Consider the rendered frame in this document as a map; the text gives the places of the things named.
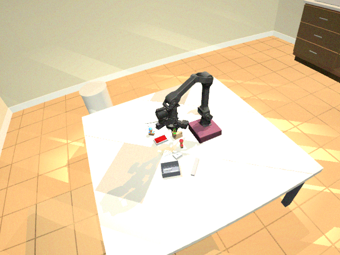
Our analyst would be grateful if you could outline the red ink pad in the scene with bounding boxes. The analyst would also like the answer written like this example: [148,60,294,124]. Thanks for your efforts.
[153,134,168,145]

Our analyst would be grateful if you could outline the tan cardboard box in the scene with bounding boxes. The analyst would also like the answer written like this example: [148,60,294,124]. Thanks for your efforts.
[172,128,183,140]

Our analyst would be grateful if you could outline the wooden date stamp with blue handle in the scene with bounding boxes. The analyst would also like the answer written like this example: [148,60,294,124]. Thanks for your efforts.
[148,127,155,135]

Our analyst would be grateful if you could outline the cream flat bar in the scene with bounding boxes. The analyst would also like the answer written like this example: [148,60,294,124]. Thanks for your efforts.
[191,158,199,176]

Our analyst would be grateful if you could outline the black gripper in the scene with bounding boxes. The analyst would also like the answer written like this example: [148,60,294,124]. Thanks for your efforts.
[159,113,189,132]

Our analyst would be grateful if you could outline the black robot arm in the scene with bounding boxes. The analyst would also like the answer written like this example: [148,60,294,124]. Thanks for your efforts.
[155,71,214,130]

